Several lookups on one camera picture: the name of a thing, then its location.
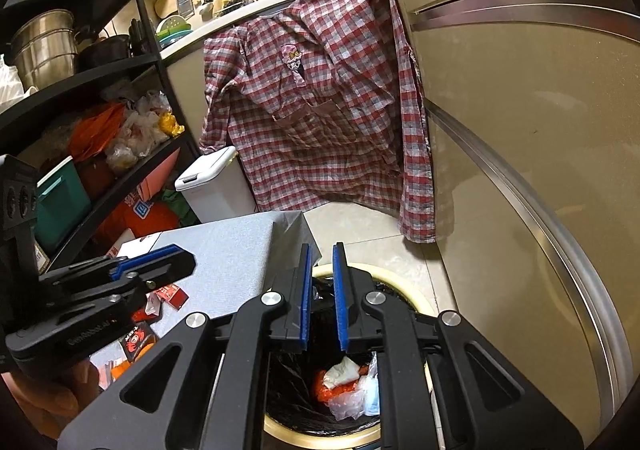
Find salmon pink box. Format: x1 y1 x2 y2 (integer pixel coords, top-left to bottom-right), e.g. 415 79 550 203
134 150 182 201

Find stainless steel pot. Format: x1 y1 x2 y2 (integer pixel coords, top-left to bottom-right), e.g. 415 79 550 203
9 8 79 91

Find green cooler box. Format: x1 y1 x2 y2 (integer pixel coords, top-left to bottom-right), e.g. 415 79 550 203
35 156 94 253

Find blue face mask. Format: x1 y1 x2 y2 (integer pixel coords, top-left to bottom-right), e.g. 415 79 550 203
361 364 380 417

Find white lidded bin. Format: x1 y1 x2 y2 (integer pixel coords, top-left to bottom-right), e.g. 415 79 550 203
174 146 257 225

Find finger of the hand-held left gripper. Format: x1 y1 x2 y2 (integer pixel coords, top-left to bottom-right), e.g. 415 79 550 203
39 245 197 298
30 277 158 331

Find yellow trash can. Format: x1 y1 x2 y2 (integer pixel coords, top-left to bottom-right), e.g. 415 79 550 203
262 262 437 449

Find black red packet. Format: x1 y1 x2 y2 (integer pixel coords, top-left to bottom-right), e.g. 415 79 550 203
119 322 159 362

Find black cooking pot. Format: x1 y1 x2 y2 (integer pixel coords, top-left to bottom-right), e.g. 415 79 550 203
76 34 133 74

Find orange plastic bag on shelf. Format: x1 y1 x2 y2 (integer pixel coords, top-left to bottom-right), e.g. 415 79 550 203
69 102 127 163

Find white tissue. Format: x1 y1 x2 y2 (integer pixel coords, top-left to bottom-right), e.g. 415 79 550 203
322 356 362 389

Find orange plastic bag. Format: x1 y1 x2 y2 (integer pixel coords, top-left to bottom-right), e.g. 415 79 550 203
313 362 372 407
69 102 127 163

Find small red box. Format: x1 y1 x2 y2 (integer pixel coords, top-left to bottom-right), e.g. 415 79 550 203
157 283 189 309

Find green bag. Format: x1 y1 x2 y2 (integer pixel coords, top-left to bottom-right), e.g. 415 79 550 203
160 190 199 227

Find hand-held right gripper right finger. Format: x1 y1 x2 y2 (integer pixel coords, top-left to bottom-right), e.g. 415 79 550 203
332 242 585 450

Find white plastic bags bundle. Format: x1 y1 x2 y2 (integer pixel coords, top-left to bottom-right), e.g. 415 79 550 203
104 90 172 171

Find orange printed bag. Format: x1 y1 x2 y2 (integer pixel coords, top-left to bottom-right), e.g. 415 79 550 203
97 190 182 251

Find person's left hand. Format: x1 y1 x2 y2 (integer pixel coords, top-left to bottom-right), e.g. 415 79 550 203
0 359 103 443

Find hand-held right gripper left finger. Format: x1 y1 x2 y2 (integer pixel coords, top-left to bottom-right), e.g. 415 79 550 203
57 244 314 450

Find red white wrapper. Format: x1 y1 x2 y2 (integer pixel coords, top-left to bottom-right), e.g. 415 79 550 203
131 294 162 323

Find beige kitchen cabinet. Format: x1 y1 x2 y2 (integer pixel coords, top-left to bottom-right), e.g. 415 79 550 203
380 0 640 450

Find green dish plates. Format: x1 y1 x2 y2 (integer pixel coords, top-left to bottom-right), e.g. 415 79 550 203
154 14 194 49

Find red plaid shirt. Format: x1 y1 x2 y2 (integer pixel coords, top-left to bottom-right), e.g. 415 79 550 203
199 0 437 245

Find clear plastic bag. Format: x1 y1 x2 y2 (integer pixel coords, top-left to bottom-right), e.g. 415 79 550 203
330 385 373 422

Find black metal shelf rack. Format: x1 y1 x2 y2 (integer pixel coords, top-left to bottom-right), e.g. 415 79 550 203
0 0 202 275

